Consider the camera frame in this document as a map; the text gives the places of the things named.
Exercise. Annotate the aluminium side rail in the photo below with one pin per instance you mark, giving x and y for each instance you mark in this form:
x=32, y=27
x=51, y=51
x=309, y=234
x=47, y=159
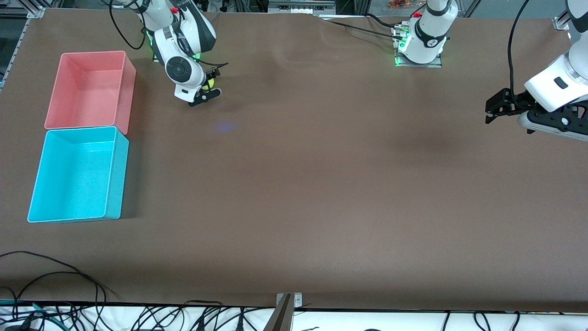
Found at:
x=19, y=46

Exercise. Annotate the small metal bracket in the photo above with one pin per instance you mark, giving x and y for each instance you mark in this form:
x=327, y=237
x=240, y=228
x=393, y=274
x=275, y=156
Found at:
x=297, y=299

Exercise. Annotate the orange background objects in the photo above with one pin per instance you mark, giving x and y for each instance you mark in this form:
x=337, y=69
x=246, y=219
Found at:
x=402, y=3

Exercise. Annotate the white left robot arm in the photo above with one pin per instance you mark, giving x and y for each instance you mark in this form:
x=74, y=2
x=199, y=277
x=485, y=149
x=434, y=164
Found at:
x=429, y=32

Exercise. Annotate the pink plastic bin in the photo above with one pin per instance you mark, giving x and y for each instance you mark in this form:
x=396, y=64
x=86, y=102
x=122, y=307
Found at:
x=82, y=92

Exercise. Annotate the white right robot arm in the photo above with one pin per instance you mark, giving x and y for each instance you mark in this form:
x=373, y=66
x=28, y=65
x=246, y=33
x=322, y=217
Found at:
x=183, y=41

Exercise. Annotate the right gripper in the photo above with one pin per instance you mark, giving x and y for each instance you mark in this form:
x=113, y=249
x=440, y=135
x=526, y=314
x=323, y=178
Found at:
x=212, y=74

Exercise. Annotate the blue plastic bin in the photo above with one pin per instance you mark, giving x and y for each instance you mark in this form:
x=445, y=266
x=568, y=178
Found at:
x=73, y=179

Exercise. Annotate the grey aluminium frame beam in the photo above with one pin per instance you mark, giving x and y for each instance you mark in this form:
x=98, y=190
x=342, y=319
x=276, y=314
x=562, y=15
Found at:
x=301, y=6

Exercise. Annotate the dark metal camera post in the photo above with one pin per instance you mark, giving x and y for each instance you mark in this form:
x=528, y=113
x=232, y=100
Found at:
x=281, y=317

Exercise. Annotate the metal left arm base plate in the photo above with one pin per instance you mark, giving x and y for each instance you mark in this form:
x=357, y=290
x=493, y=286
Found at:
x=436, y=64

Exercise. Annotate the yellow-green tennis ball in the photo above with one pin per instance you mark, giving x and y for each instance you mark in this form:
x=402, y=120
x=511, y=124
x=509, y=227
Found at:
x=210, y=84

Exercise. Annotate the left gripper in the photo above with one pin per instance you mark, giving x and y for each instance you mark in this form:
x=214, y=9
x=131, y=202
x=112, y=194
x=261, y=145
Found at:
x=517, y=102

